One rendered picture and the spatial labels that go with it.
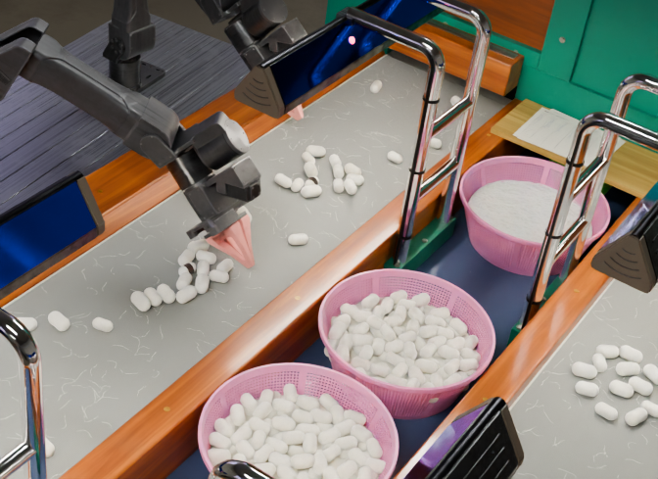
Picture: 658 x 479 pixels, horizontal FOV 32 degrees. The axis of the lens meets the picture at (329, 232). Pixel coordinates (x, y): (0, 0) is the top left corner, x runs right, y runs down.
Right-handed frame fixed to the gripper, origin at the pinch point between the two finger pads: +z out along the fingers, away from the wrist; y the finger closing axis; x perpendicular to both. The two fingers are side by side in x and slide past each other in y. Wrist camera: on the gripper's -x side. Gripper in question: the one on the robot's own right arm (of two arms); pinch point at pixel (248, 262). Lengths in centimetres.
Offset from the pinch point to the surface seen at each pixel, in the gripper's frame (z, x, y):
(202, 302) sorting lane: 1.0, 3.2, -9.4
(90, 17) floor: -78, 171, 149
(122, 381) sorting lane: 3.0, 1.9, -29.6
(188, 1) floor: -67, 161, 183
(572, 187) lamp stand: 14, -43, 22
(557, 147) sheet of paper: 16, -17, 65
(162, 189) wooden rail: -16.5, 17.0, 7.2
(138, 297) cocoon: -4.9, 6.0, -16.7
